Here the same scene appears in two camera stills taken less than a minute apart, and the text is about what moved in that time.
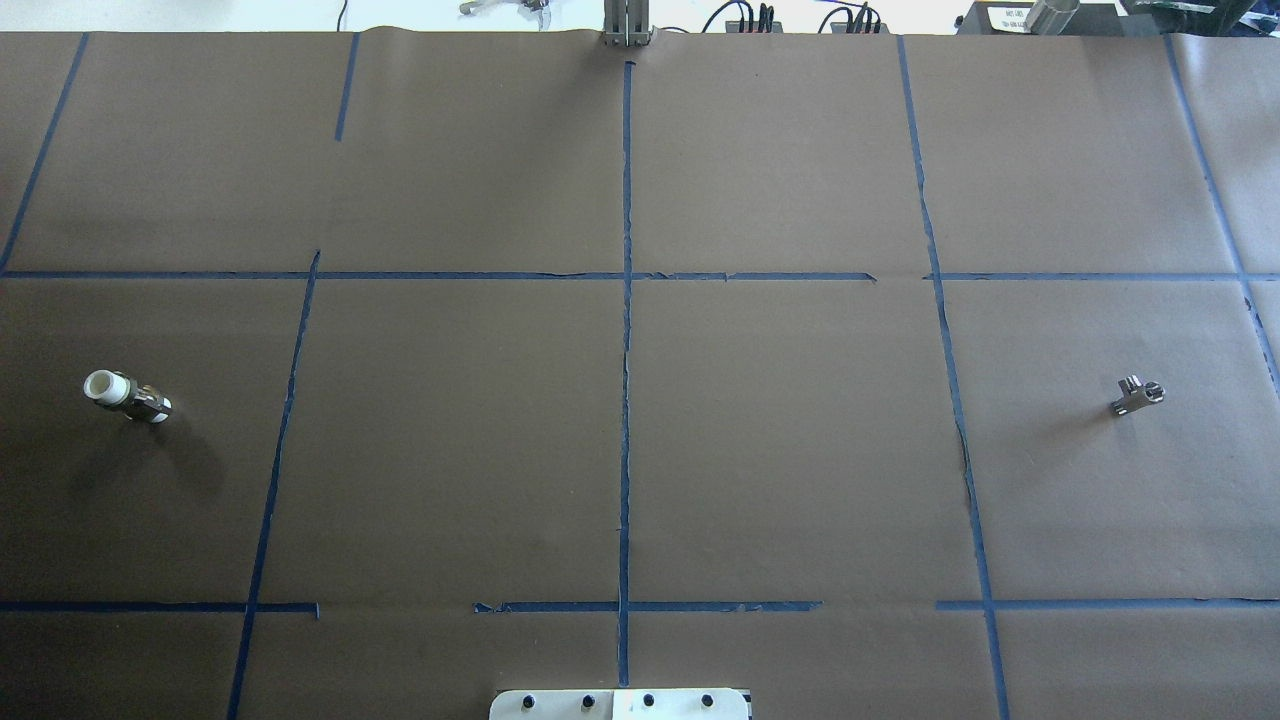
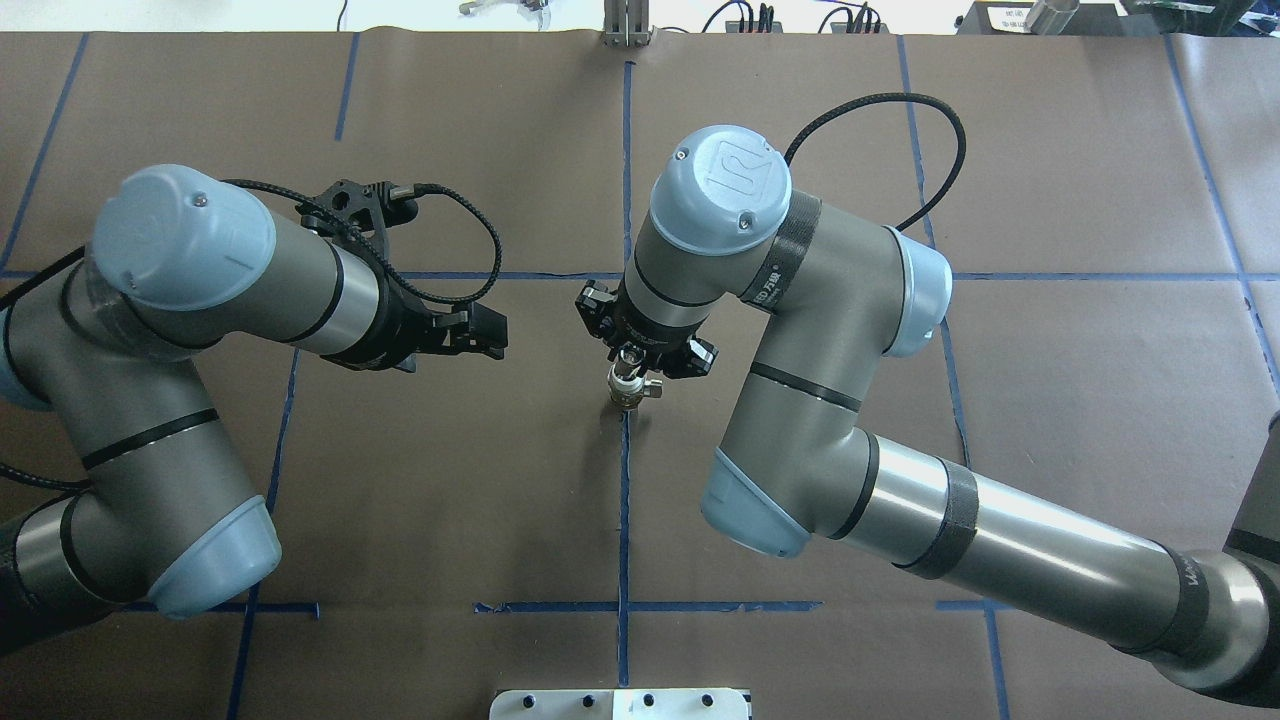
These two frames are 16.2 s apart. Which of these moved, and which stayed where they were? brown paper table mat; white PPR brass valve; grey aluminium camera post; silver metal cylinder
Moved: white PPR brass valve
Stayed: brown paper table mat; grey aluminium camera post; silver metal cylinder
